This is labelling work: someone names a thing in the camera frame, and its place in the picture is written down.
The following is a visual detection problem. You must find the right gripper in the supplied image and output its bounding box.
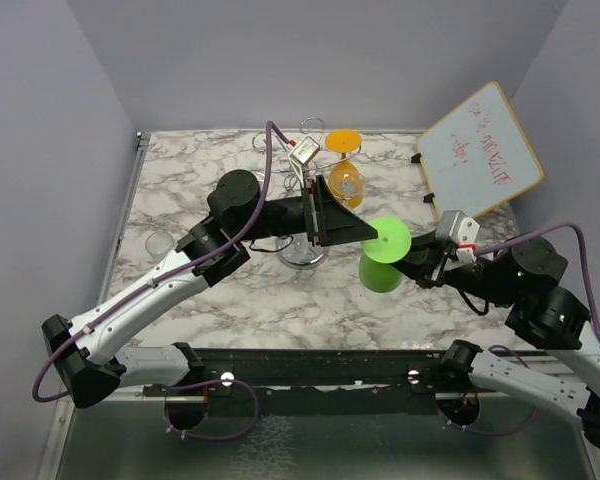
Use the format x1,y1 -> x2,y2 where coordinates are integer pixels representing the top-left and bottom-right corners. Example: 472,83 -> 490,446
372,226 -> 517,306

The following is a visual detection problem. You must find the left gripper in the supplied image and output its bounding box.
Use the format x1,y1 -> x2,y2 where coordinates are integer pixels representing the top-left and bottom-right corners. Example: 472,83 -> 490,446
237,174 -> 379,246

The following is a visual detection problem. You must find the orange plastic wine glass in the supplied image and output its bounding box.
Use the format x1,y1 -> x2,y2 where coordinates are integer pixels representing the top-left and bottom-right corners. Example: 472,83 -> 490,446
325,129 -> 364,209

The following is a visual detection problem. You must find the clear wine glass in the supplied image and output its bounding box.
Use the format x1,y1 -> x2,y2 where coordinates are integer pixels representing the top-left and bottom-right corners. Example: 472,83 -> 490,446
279,234 -> 314,269
145,230 -> 176,265
328,169 -> 365,209

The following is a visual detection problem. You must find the green plastic wine glass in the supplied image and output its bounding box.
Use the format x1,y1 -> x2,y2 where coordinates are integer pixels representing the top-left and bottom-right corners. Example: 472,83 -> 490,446
358,216 -> 412,293

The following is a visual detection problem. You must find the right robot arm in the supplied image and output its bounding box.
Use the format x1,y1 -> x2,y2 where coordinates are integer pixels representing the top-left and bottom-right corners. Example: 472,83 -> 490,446
393,232 -> 600,449

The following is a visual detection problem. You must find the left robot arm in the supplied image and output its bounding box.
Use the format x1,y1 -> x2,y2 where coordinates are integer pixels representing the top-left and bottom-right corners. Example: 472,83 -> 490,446
42,169 -> 378,408

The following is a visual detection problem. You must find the chrome wine glass rack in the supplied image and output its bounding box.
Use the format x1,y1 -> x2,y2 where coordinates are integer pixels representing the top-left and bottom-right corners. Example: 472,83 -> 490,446
252,127 -> 340,270

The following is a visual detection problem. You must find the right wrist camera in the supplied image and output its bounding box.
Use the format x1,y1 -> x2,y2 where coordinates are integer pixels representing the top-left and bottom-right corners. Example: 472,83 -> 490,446
434,210 -> 480,264

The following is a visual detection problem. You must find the whiteboard with yellow frame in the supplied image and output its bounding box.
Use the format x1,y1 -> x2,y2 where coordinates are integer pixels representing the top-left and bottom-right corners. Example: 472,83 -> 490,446
416,81 -> 544,218

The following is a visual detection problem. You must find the black front table rail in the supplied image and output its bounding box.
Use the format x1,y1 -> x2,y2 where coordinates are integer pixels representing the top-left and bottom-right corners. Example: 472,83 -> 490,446
137,348 -> 480,424

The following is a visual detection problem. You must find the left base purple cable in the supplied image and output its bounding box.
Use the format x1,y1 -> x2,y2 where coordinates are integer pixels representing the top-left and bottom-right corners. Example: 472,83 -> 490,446
163,379 -> 260,441

